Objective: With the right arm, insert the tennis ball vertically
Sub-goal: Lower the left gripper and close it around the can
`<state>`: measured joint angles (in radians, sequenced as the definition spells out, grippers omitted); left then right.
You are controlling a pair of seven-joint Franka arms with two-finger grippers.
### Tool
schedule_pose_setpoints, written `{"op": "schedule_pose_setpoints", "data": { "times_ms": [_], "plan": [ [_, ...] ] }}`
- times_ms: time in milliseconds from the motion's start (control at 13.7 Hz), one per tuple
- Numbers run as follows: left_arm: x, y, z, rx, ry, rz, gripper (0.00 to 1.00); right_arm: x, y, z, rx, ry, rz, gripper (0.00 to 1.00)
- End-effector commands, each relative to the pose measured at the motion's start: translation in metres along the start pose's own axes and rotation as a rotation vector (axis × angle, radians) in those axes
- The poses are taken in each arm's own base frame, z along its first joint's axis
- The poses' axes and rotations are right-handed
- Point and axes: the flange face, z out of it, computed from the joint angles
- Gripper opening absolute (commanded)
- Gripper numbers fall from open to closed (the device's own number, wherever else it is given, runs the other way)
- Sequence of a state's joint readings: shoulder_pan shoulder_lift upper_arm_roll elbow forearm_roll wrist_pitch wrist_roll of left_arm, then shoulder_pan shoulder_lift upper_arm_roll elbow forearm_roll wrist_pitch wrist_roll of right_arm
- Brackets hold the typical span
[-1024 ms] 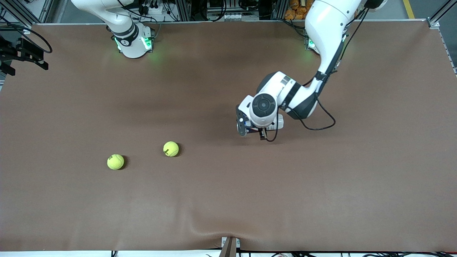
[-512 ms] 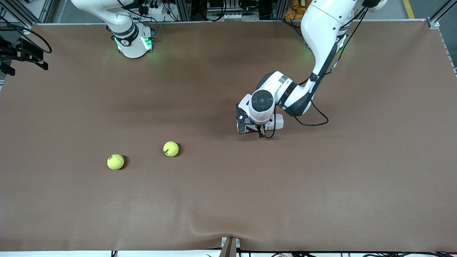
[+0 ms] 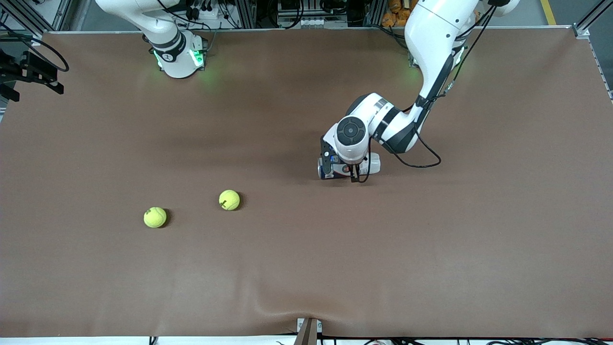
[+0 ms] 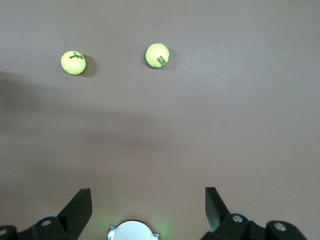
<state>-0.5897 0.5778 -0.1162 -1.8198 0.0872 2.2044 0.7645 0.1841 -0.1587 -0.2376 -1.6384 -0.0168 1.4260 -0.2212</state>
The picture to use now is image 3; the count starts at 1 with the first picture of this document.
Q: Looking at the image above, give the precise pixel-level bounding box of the aluminium frame post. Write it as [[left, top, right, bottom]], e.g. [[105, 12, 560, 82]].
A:
[[53, 0, 73, 31]]

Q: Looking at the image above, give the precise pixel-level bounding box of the aluminium frame corner profile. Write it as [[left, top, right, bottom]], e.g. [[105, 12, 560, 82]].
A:
[[572, 0, 613, 39]]

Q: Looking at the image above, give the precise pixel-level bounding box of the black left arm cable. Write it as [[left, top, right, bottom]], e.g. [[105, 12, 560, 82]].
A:
[[357, 0, 499, 184]]

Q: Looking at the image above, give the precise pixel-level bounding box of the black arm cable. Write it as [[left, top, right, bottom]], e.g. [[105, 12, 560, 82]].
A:
[[0, 34, 70, 72], [357, 0, 499, 184]]

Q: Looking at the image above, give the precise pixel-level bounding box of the white blue tennis ball can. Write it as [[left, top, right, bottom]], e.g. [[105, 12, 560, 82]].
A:
[[318, 152, 382, 181]]

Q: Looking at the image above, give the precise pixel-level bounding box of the brown table mat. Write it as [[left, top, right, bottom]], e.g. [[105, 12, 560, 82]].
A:
[[0, 28, 613, 338]]

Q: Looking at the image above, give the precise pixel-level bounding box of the yellow tennis ball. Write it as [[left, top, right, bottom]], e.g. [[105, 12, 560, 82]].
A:
[[144, 207, 167, 229], [219, 190, 240, 211]]

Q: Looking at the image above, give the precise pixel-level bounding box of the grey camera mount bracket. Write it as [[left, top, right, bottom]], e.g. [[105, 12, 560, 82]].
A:
[[297, 318, 323, 345]]

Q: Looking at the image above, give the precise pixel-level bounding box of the orange packaged goods pile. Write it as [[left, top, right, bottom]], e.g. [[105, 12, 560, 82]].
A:
[[382, 0, 413, 27]]

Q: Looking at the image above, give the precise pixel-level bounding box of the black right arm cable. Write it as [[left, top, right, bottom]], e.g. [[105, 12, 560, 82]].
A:
[[0, 34, 70, 72]]

